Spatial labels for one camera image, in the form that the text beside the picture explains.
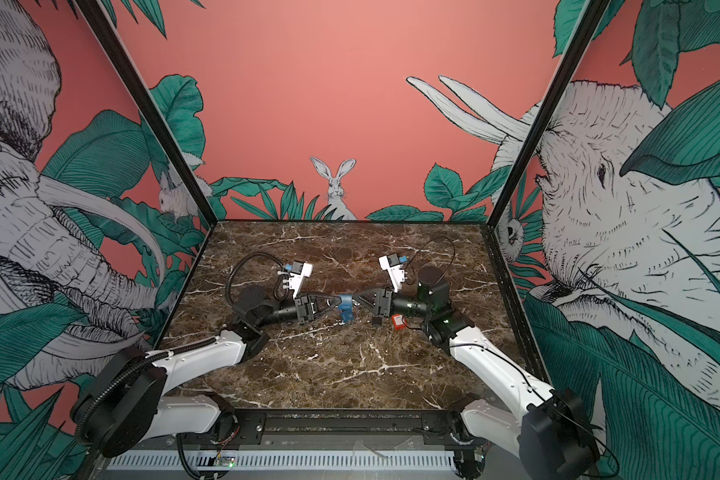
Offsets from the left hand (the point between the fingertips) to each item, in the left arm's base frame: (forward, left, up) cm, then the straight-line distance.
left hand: (339, 302), depth 68 cm
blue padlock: (-1, -2, -2) cm, 3 cm away
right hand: (+1, -4, 0) cm, 4 cm away
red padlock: (+6, -17, -25) cm, 31 cm away
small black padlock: (+7, -10, -26) cm, 28 cm away
